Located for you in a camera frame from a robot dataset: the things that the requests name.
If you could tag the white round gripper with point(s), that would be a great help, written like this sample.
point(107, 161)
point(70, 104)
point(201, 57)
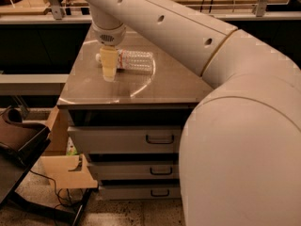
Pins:
point(108, 37)

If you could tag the clear plastic water bottle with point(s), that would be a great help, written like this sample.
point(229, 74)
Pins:
point(137, 61)

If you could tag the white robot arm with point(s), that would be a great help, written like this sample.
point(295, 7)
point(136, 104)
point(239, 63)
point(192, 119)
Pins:
point(240, 151)

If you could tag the grey drawer cabinet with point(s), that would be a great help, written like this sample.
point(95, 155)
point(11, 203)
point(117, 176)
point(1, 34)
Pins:
point(165, 97)

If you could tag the top grey drawer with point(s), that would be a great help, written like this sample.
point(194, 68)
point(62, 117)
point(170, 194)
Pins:
point(125, 139)

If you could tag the grey drawer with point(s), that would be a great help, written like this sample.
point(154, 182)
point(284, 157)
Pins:
point(125, 139)
point(140, 192)
point(134, 170)

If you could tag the middle grey drawer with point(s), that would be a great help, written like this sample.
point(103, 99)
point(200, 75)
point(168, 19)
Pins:
point(134, 170)

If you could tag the dark brown chair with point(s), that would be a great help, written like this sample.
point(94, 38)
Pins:
point(21, 145)

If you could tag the brown cardboard box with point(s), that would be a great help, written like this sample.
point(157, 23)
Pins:
point(69, 171)

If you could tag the bottom grey drawer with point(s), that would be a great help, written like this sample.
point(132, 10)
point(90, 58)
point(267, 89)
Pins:
point(140, 192)

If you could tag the grey metal shelf rail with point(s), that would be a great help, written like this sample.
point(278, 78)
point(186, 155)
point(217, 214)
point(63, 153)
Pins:
point(32, 84)

